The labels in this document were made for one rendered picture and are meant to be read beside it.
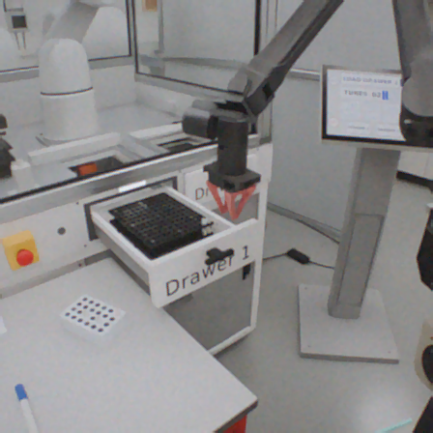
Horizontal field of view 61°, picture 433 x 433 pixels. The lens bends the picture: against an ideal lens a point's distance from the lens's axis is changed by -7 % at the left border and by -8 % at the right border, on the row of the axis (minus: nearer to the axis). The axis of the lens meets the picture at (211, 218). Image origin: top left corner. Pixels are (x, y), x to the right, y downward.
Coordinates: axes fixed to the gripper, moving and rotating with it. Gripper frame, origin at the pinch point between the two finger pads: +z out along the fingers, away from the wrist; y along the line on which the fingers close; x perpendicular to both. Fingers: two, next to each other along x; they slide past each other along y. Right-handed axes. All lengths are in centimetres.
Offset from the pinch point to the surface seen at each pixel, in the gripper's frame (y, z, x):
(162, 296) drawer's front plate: 2.1, 15.7, 15.2
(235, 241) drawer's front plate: 2.4, 9.8, -4.4
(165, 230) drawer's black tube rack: 16.5, 10.6, 4.9
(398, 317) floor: -4, 98, -119
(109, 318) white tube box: 7.7, 20.8, 25.4
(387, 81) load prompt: 20, -16, -95
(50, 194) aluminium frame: 35.9, 2.9, 25.4
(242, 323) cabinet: 36, 86, -44
